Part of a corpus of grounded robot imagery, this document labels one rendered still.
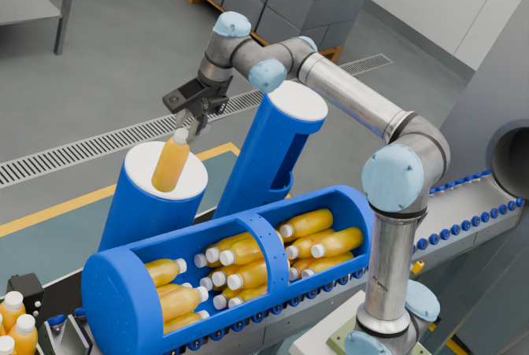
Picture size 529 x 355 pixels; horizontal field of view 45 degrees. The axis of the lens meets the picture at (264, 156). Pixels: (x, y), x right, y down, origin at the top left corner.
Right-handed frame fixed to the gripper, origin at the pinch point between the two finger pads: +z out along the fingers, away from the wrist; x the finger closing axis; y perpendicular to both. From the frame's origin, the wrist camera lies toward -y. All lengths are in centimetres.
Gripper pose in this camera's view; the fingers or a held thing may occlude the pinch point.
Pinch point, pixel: (182, 134)
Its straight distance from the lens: 163.4
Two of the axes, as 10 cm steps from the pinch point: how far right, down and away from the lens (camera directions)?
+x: -6.1, -6.9, 3.9
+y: 7.0, -2.4, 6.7
